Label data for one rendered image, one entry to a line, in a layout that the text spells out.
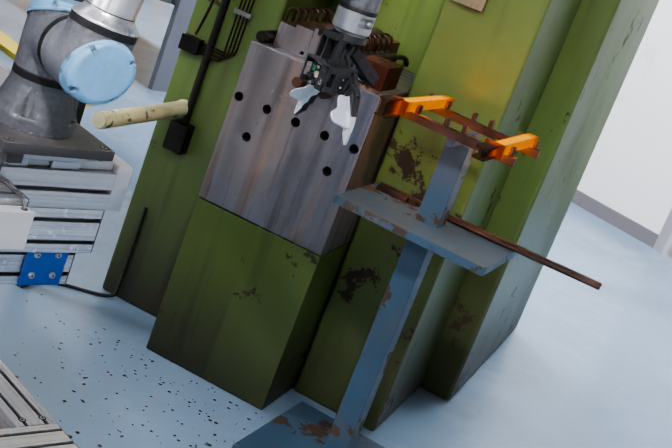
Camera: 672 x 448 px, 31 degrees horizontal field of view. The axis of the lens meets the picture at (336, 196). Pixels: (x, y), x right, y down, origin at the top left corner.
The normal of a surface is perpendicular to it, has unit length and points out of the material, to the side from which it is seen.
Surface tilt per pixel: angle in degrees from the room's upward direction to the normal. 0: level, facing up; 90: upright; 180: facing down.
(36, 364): 0
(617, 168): 90
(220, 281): 90
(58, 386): 0
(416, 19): 90
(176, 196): 90
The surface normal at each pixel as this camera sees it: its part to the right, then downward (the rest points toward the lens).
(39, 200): 0.64, 0.43
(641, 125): -0.69, -0.05
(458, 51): -0.36, 0.14
